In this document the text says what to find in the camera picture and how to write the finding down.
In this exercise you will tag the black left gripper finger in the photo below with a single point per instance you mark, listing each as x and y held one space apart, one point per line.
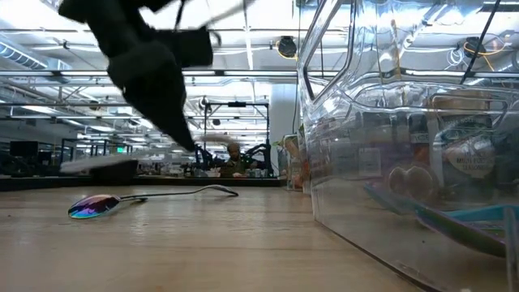
158 93

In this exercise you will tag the black-lid orange spice jar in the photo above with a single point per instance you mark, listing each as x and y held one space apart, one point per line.
419 138

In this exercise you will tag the solid teal spoon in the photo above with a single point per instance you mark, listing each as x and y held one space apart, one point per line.
486 213

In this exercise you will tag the black background robot arm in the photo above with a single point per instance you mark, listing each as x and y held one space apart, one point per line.
204 159
259 153

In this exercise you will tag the person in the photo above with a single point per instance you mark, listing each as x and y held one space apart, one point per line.
236 162

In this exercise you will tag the black background monitor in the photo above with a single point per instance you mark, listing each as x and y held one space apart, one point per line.
24 149

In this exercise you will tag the narrow clear plastic bin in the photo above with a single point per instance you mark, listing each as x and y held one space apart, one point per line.
305 170
288 162

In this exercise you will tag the wide clear plastic bin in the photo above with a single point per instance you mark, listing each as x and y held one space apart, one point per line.
365 227

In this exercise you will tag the black background station frame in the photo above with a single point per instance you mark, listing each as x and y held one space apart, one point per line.
237 104

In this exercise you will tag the black aluminium table frame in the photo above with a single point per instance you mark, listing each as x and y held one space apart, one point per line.
48 183

